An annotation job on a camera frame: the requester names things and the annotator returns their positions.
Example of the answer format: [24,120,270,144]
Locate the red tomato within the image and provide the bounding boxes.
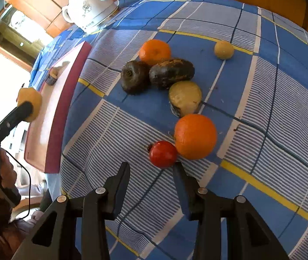
[148,140,178,169]

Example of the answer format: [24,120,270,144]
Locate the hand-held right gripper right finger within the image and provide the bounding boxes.
[172,162,290,260]

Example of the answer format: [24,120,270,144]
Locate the round yellow fruit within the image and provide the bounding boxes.
[214,40,235,60]

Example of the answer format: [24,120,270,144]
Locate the cut half vegetable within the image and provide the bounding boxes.
[169,81,203,118]

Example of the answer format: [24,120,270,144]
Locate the peeled yellow fruit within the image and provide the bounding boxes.
[17,87,43,123]

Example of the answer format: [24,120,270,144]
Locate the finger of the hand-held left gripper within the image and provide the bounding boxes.
[0,101,34,141]

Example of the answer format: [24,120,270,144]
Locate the pink tray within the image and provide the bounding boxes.
[24,41,93,173]

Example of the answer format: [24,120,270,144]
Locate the blue plaid tablecloth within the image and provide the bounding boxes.
[29,0,308,260]

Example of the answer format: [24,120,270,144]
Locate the white ceramic kettle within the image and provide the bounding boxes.
[62,0,120,34]

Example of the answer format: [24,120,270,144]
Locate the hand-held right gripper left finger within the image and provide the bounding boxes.
[11,162,131,260]

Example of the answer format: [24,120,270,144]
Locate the thin black cable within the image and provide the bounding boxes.
[3,150,32,220]

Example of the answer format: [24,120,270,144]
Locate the window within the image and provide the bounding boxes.
[0,0,52,72]

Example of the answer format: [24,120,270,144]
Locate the small dark vegetable piece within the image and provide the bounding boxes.
[46,68,59,86]

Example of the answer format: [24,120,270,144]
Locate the dark round beet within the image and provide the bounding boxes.
[121,60,151,95]

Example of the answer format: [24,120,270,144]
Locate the small orange mandarin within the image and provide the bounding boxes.
[139,39,171,66]

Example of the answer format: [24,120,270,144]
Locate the large orange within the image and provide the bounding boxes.
[174,114,218,160]

